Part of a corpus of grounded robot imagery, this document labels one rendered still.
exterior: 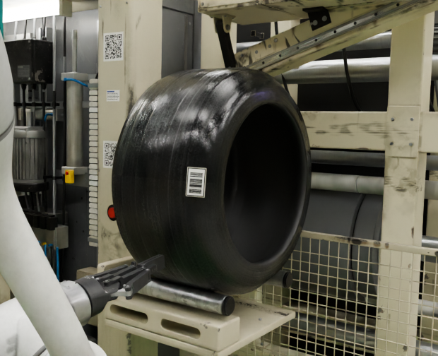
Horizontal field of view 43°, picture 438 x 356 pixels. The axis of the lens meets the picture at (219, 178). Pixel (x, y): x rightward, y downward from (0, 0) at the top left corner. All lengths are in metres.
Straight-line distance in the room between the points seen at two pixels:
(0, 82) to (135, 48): 0.97
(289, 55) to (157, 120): 0.58
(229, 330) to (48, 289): 0.63
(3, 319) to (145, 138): 0.49
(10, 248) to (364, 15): 1.16
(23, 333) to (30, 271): 0.22
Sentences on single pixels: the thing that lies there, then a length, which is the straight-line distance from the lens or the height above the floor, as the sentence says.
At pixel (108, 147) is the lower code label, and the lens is 1.57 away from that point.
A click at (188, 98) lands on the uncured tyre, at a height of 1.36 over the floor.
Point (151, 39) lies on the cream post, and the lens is 1.59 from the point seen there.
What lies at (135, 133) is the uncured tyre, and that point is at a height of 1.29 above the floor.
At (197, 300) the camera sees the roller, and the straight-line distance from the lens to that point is 1.33.
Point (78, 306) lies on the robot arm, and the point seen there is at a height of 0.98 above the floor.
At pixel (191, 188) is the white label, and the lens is 1.15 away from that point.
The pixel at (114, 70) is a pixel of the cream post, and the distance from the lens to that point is 1.56.
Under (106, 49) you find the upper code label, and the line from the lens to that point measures 1.59.
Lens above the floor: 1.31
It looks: 5 degrees down
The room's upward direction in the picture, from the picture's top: 1 degrees clockwise
